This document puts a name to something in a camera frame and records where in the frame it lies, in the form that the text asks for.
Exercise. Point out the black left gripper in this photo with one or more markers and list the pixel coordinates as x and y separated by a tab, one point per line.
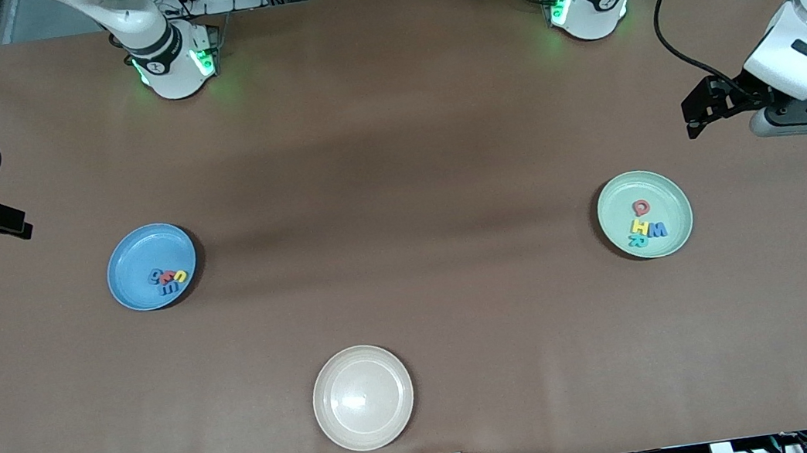
739	96

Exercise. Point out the red letter Q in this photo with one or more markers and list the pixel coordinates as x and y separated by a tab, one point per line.
640	208

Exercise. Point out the blue letter W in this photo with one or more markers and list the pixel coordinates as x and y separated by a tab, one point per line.
657	230

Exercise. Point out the yellow letter H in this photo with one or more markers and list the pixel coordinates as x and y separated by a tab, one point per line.
638	225

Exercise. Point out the teal letter R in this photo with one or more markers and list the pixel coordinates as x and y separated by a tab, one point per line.
637	242

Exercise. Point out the blue lowercase letter q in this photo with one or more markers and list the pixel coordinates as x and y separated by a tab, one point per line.
153	276

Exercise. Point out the red letter w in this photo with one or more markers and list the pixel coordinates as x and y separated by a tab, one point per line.
166	274

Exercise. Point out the blue letter m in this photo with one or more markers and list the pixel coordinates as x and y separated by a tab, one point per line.
168	289

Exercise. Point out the yellow letter u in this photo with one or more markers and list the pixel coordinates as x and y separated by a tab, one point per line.
181	276

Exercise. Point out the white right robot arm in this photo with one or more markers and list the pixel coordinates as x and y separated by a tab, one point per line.
162	48

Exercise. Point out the green plate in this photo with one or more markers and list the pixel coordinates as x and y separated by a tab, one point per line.
661	196

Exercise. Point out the blue plate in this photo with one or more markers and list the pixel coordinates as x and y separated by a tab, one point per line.
142	257

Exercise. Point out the brown table cover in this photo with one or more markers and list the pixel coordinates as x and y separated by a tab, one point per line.
546	363

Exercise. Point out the beige plate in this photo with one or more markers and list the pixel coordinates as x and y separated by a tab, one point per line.
363	398

